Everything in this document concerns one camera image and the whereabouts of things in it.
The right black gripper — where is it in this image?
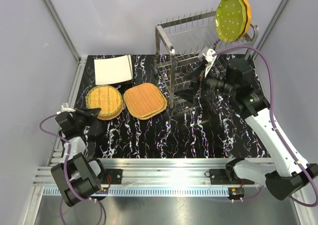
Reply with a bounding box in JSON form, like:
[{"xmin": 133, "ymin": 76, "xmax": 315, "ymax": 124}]
[{"xmin": 174, "ymin": 62, "xmax": 237, "ymax": 104}]

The steel wire dish rack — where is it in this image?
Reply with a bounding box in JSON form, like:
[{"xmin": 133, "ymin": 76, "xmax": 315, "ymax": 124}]
[{"xmin": 154, "ymin": 10, "xmax": 259, "ymax": 109}]

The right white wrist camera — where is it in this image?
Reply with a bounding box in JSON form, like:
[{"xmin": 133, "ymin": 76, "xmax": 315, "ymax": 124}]
[{"xmin": 198, "ymin": 47, "xmax": 217, "ymax": 77}]

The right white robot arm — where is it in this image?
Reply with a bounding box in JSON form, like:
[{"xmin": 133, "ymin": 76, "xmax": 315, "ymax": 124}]
[{"xmin": 175, "ymin": 58, "xmax": 318, "ymax": 201}]

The round woven bamboo tray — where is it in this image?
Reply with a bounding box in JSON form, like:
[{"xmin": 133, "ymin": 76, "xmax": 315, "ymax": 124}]
[{"xmin": 97, "ymin": 90, "xmax": 124, "ymax": 120}]

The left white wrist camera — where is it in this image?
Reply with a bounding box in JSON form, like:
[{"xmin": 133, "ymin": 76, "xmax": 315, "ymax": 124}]
[{"xmin": 57, "ymin": 102, "xmax": 76, "ymax": 115}]

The aluminium mounting rail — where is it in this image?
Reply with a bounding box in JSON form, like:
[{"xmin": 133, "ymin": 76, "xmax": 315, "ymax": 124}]
[{"xmin": 33, "ymin": 158, "xmax": 303, "ymax": 187}]

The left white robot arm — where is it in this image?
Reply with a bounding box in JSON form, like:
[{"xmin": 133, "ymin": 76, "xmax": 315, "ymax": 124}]
[{"xmin": 51, "ymin": 108, "xmax": 107, "ymax": 207}]

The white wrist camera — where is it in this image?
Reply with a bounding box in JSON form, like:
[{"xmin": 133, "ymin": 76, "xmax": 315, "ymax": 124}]
[
  {"xmin": 198, "ymin": 47, "xmax": 217, "ymax": 77},
  {"xmin": 57, "ymin": 102, "xmax": 76, "ymax": 115}
]

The orange scalloped plate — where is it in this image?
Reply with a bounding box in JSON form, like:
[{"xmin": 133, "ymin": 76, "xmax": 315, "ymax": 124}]
[{"xmin": 239, "ymin": 0, "xmax": 252, "ymax": 39}]

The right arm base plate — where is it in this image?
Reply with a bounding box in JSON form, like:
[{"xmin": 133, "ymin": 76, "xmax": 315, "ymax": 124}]
[{"xmin": 204, "ymin": 169, "xmax": 255, "ymax": 185}]

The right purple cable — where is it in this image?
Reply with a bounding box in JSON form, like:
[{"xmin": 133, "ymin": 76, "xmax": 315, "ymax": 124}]
[{"xmin": 213, "ymin": 45, "xmax": 318, "ymax": 207}]

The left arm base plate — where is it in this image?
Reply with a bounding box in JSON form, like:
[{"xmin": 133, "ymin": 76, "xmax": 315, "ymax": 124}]
[{"xmin": 98, "ymin": 168, "xmax": 123, "ymax": 185}]

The slotted cable duct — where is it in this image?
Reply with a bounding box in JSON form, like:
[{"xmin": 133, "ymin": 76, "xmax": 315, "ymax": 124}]
[{"xmin": 43, "ymin": 187, "xmax": 231, "ymax": 197}]

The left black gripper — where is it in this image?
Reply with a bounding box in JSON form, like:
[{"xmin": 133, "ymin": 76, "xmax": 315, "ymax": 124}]
[{"xmin": 72, "ymin": 107, "xmax": 101, "ymax": 130}]

